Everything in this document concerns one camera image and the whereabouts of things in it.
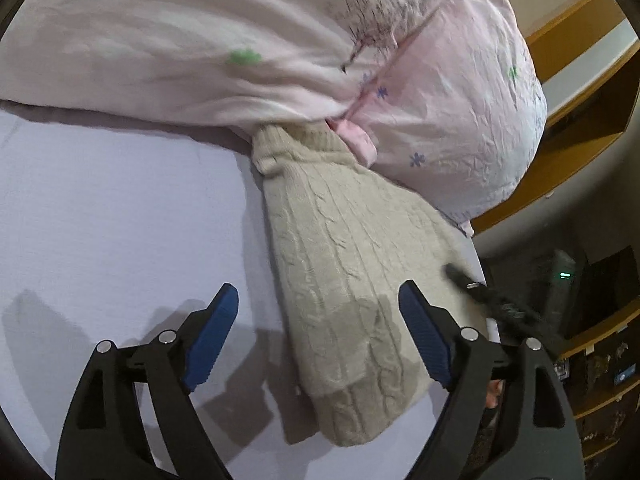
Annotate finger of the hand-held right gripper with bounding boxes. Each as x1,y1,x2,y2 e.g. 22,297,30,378
444,264,546,337

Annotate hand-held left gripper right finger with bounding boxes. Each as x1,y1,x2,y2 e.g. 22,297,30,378
397,280,586,480

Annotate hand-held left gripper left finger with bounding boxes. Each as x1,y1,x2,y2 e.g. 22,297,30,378
55,282,240,480

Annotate beige cable-knit sweater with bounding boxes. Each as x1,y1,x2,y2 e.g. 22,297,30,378
250,125,485,448

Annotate dark device with green light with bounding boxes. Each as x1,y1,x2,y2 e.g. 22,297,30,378
542,249,586,331

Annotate wooden shelf unit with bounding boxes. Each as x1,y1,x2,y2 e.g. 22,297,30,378
556,297,640,466

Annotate lavender bed sheet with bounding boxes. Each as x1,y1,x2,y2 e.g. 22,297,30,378
0,100,488,480

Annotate pink cloth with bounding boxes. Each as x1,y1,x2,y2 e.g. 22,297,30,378
325,115,379,167

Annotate pink floral duvet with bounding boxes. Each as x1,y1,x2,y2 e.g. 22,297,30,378
0,0,549,233

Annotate orange wooden wall shelf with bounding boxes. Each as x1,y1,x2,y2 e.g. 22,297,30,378
470,0,640,234

